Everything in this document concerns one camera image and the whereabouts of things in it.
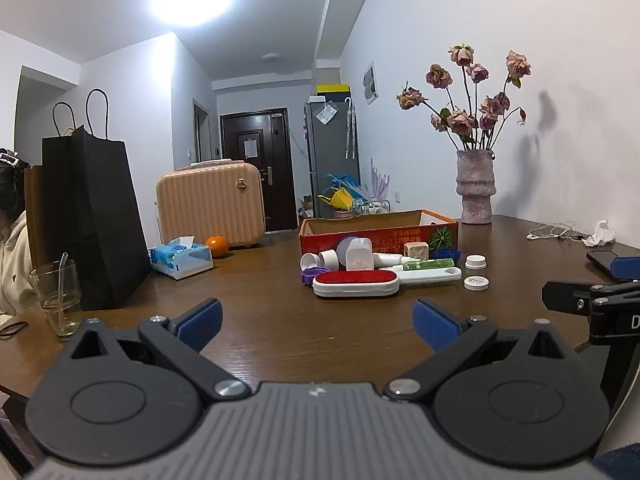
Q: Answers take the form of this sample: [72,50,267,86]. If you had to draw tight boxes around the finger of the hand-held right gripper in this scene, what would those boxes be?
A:
[612,256,640,281]
[542,281,640,316]

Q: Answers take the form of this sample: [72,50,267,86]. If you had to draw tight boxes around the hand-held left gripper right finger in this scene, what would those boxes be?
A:
[384,298,576,403]

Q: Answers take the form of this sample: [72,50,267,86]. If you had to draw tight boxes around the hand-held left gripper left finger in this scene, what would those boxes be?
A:
[65,298,251,402]

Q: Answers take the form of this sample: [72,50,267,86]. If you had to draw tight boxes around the green spray bottle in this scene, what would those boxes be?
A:
[402,258,456,271]

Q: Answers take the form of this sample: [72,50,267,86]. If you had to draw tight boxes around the red and white lint brush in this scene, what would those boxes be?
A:
[312,266,462,298]

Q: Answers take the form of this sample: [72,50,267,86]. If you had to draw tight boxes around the red cardboard box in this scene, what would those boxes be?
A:
[298,209,460,261]

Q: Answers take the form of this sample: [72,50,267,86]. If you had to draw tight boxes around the white plastic bottle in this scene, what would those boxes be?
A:
[345,237,375,272]

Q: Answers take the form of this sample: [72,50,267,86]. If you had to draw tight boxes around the black phone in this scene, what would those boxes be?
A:
[586,250,618,277]

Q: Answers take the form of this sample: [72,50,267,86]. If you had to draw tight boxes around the crumpled white tissue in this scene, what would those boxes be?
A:
[582,220,617,248]

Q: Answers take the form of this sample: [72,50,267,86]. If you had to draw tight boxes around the blue tissue pack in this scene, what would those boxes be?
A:
[148,236,214,281]

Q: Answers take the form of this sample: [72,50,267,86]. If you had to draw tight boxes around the peach ribbed suitcase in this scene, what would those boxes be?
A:
[155,160,266,249]

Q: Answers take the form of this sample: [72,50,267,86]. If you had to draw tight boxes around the blue rimmed round lid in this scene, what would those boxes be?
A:
[336,235,366,261]

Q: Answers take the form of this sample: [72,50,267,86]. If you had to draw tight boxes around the small rack with bottles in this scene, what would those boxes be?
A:
[353,199,391,216]

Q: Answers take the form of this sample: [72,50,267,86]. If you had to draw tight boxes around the pink textured vase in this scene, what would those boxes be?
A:
[456,149,497,225]

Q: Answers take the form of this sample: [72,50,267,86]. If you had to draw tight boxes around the black paper bag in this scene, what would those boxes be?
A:
[41,89,152,311]

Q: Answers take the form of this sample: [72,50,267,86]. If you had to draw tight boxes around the clear glass straw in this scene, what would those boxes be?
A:
[56,252,70,332]

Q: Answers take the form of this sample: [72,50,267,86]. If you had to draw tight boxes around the clear drinking glass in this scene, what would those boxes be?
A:
[30,259,83,342]

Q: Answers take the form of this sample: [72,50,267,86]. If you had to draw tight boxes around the yellow plastic item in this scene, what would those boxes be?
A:
[320,189,354,211]

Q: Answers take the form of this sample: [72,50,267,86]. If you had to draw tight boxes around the blue plastic item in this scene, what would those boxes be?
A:
[324,173,359,191]

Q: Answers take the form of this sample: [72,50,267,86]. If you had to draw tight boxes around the dark brown entrance door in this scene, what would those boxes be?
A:
[220,107,299,233]

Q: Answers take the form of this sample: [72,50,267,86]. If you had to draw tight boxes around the grey refrigerator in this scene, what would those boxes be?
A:
[304,95,361,218]

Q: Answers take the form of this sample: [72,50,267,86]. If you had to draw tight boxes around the dried pink roses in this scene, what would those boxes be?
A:
[396,44,532,152]

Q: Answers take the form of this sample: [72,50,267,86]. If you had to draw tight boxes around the hanging folded umbrella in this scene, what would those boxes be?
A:
[344,97,357,161]

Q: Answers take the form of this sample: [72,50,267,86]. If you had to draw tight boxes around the white wired earphones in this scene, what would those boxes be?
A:
[526,220,593,242]

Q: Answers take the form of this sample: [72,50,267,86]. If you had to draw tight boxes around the purple coral wall sticker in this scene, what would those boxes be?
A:
[370,157,392,202]

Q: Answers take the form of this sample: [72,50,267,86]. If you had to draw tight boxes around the grey interior door frame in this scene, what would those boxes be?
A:
[192,99,211,164]

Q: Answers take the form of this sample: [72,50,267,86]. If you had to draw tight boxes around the wall picture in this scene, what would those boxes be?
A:
[363,60,380,106]

